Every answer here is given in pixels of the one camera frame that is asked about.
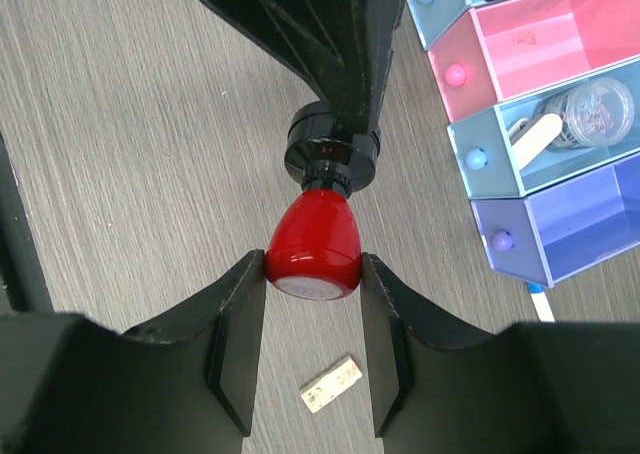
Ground clear tape roll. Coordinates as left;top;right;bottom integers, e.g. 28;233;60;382
534;77;635;150

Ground pink drawer box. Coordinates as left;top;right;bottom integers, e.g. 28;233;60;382
428;0;639;122

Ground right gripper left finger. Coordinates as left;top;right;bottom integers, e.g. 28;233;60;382
1;250;266;453

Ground pink eraser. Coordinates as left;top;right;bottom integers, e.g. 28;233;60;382
507;113;563;170

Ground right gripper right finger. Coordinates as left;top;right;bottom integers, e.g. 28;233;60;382
360;254;639;453

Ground red black stamp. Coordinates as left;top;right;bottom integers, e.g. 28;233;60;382
265;101;380;301

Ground blue marker pen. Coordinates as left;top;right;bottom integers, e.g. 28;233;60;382
526;283;555;322

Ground purple drawer box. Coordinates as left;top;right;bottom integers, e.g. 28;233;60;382
471;154;639;287

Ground beige eraser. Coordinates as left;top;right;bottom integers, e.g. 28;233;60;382
300;355;363;414

